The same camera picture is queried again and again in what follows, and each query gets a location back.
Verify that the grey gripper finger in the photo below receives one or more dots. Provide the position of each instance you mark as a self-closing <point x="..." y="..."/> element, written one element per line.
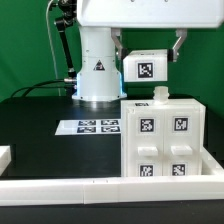
<point x="121" y="51"/>
<point x="173" y="53"/>

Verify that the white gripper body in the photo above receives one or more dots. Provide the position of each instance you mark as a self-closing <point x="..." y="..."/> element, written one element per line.
<point x="151" y="13"/>

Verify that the white cabinet top block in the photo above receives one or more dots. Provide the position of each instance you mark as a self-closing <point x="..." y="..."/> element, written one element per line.
<point x="146" y="66"/>

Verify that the white door panel with knob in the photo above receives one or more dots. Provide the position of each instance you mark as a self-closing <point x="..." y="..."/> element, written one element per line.
<point x="148" y="143"/>

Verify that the white cabinet body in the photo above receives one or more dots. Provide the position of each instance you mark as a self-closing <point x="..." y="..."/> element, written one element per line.
<point x="162" y="102"/>

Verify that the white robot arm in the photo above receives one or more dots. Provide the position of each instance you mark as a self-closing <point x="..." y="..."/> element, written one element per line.
<point x="105" y="64"/>

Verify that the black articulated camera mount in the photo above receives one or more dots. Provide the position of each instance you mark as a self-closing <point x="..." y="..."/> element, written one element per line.
<point x="65" y="43"/>

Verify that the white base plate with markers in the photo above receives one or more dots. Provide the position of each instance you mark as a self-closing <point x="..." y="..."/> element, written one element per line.
<point x="88" y="127"/>

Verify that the white U-shaped fence frame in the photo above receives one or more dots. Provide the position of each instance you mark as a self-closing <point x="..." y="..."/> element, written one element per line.
<point x="206" y="186"/>

